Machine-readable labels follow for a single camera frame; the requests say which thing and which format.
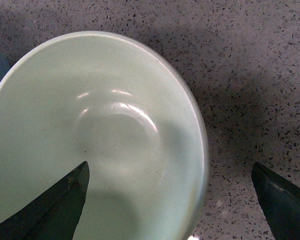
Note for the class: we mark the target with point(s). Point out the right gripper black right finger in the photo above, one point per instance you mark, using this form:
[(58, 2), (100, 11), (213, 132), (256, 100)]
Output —
[(279, 200)]

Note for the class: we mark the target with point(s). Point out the green bowl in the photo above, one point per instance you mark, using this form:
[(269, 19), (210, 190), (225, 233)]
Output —
[(115, 103)]

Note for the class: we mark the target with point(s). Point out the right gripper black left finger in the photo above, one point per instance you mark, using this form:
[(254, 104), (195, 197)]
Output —
[(54, 214)]

